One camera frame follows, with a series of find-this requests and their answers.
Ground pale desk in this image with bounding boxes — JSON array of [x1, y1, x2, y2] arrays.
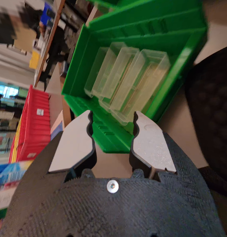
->
[[91, 0, 227, 179]]

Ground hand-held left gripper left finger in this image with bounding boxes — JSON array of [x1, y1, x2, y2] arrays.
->
[[48, 110, 97, 173]]

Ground green plastic bin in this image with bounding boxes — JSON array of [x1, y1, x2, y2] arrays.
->
[[61, 0, 208, 154]]

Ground blue white packet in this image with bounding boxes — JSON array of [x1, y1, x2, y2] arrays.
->
[[0, 160, 34, 188]]

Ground yellow plastic bin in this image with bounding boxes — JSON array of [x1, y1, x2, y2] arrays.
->
[[11, 115, 23, 163]]

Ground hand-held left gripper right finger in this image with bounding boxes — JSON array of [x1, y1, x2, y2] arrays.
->
[[129, 111, 177, 179]]

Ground wood-edged side table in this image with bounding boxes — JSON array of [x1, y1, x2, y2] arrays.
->
[[33, 0, 72, 130]]

